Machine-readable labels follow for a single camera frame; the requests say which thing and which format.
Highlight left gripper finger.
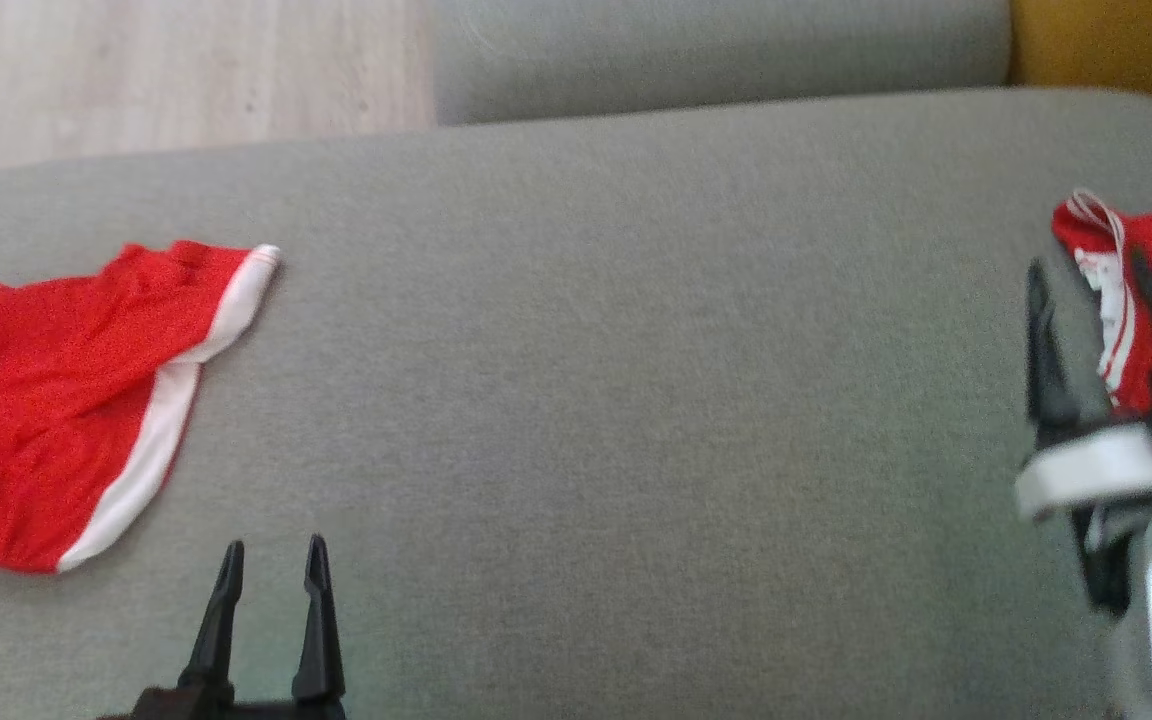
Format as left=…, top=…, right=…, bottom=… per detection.
left=291, top=533, right=347, bottom=703
left=179, top=540, right=245, bottom=693

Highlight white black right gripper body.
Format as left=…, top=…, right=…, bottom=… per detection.
left=1014, top=418, right=1152, bottom=521

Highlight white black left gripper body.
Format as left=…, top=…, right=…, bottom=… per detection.
left=101, top=685, right=349, bottom=720

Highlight red shorts with white trim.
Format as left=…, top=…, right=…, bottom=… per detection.
left=0, top=240, right=282, bottom=574

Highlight yellow sofa back cushion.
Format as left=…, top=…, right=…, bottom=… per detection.
left=1008, top=0, right=1152, bottom=131

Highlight grey sofa chaise seat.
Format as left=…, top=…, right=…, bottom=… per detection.
left=0, top=85, right=1152, bottom=720

